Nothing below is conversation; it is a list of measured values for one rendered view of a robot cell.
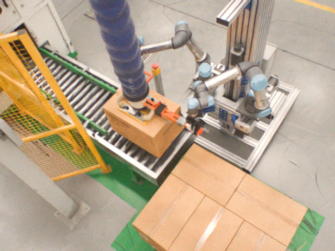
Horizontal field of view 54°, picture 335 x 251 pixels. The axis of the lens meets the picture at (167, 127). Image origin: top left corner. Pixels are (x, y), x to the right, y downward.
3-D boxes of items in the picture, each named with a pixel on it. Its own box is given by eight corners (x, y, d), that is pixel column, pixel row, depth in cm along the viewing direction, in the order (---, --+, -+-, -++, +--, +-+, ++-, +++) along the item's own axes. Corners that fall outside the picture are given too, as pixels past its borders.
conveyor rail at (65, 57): (49, 56, 438) (44, 46, 422) (52, 54, 440) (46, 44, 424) (192, 138, 350) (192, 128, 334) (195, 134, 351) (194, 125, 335)
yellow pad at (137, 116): (116, 109, 296) (114, 105, 292) (123, 101, 300) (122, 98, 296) (145, 126, 283) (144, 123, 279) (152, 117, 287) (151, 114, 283)
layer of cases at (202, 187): (139, 235, 327) (131, 223, 293) (194, 160, 364) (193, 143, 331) (245, 316, 281) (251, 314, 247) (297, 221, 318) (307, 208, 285)
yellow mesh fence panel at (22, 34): (38, 193, 378) (-109, 71, 201) (38, 185, 383) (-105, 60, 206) (111, 171, 383) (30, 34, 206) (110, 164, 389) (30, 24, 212)
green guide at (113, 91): (40, 53, 422) (37, 47, 415) (46, 47, 426) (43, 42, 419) (134, 106, 361) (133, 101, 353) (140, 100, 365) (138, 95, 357)
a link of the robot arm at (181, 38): (191, 49, 262) (134, 62, 274) (190, 40, 268) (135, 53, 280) (187, 39, 253) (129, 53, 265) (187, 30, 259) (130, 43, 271)
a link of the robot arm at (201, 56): (201, 73, 303) (171, 34, 263) (200, 61, 311) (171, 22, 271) (213, 69, 297) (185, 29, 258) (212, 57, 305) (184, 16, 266)
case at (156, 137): (112, 129, 333) (101, 106, 299) (137, 102, 348) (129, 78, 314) (159, 158, 310) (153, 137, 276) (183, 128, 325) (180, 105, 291)
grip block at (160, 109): (154, 113, 277) (153, 110, 272) (160, 105, 280) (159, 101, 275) (162, 118, 273) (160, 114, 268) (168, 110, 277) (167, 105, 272)
